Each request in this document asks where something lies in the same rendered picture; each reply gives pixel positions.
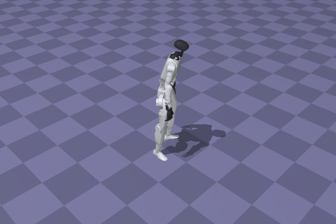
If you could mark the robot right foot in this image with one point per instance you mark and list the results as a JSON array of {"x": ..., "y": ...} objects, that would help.
[{"x": 160, "y": 155}]

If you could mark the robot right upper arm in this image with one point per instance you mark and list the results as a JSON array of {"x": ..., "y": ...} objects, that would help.
[{"x": 169, "y": 74}]

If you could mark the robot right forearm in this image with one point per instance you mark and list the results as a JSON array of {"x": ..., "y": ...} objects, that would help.
[{"x": 168, "y": 94}]

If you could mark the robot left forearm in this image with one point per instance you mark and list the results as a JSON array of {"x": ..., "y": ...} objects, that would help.
[{"x": 174, "y": 80}]

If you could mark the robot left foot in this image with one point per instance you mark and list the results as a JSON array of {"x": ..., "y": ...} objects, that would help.
[{"x": 171, "y": 136}]

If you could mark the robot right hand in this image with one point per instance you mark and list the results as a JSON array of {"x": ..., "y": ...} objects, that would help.
[{"x": 169, "y": 113}]

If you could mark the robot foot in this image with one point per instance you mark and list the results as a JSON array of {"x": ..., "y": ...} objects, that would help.
[
  {"x": 160, "y": 155},
  {"x": 171, "y": 136}
]

